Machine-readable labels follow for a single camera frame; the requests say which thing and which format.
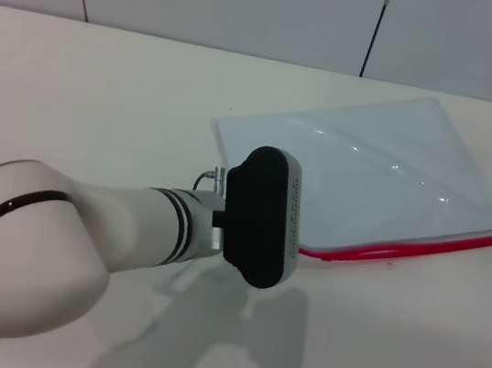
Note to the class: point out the clear document bag red zip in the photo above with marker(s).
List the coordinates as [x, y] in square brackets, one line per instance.
[392, 169]

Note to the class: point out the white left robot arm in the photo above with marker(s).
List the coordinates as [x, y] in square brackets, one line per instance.
[58, 234]

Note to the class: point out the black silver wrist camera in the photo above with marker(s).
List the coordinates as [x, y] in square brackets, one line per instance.
[259, 218]

